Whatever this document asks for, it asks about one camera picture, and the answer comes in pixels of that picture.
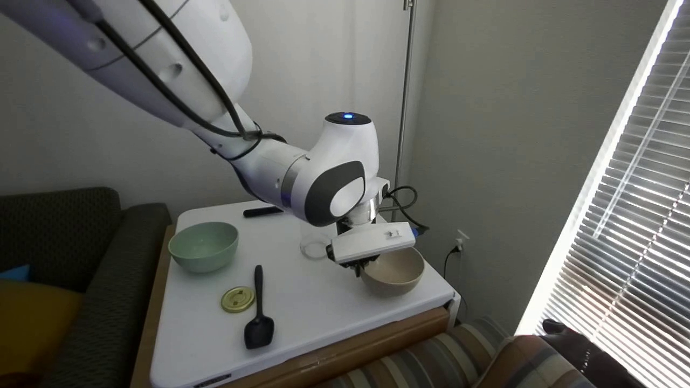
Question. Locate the beige ceramic bowl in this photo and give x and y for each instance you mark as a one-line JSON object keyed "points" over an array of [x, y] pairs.
{"points": [[397, 276]]}

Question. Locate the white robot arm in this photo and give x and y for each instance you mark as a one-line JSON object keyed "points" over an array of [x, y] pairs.
{"points": [[173, 65]]}

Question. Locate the white window blinds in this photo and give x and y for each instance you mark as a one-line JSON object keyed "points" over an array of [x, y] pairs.
{"points": [[631, 237]]}

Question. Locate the blue cushion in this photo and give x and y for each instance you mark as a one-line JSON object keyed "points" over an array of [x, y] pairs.
{"points": [[13, 272]]}

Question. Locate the black plastic spoon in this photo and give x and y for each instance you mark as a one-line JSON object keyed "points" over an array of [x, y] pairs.
{"points": [[259, 327]]}

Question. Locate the round yellow jar lid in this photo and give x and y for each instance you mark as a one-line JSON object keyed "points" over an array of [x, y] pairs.
{"points": [[238, 298]]}

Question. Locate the dark grey dotted couch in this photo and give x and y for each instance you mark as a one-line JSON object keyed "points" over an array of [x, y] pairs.
{"points": [[92, 288]]}

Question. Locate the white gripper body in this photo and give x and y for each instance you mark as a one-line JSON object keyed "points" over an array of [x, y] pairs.
{"points": [[374, 243]]}

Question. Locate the dark fuzzy object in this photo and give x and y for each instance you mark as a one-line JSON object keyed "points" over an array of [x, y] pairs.
{"points": [[589, 359]]}

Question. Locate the light green bowl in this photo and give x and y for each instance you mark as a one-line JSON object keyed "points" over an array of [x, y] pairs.
{"points": [[202, 248]]}

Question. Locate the white plastic board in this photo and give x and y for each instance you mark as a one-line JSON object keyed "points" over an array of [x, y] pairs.
{"points": [[302, 315]]}

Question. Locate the yellow cushion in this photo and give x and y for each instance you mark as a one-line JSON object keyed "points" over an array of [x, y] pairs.
{"points": [[32, 327]]}

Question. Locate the white wall outlet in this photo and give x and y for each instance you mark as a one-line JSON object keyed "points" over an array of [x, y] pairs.
{"points": [[461, 240]]}

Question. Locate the clear glass jar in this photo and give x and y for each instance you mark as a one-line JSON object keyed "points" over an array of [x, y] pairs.
{"points": [[312, 248]]}

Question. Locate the striped fabric couch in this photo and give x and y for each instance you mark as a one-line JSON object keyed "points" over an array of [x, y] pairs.
{"points": [[444, 359]]}

